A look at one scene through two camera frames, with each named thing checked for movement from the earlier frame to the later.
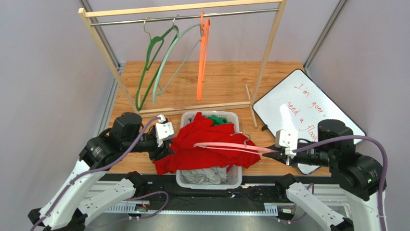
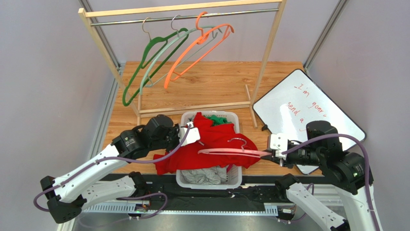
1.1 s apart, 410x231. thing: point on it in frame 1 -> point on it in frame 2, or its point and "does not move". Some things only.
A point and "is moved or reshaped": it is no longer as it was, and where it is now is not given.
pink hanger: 243,148 is moved or reshaped
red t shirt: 201,130 does not move
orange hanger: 205,26 -> 205,36
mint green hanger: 165,55 -> 172,46
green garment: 216,120 does not move
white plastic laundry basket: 234,178 does not move
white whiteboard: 298,103 does not move
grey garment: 211,175 does not move
